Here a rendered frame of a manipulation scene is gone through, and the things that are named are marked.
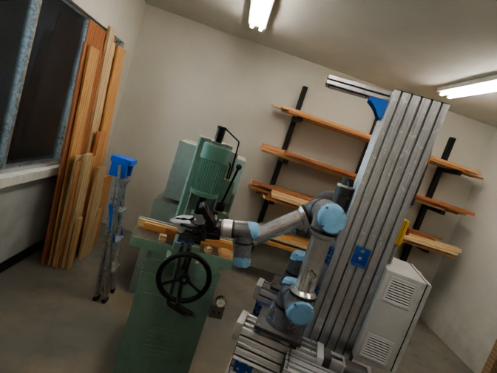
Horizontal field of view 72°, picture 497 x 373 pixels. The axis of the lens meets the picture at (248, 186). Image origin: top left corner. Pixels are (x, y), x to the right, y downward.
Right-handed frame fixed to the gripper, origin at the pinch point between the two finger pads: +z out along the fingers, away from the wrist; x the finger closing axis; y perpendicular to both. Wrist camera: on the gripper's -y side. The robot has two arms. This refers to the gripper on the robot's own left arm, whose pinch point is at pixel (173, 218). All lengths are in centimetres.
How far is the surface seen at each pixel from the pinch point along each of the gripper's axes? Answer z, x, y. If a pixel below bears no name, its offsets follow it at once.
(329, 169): -124, 239, 80
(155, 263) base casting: 18, 32, 54
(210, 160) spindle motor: -7, 63, 2
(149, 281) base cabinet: 21, 28, 65
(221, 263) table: -19, 38, 55
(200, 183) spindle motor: -3, 59, 15
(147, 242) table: 22, 35, 42
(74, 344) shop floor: 71, 26, 125
